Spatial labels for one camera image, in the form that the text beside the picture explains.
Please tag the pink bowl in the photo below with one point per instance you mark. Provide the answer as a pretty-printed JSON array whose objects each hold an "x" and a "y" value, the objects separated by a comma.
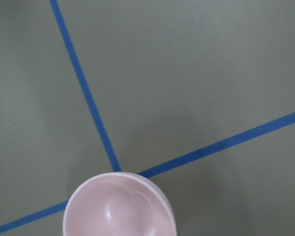
[{"x": 118, "y": 204}]

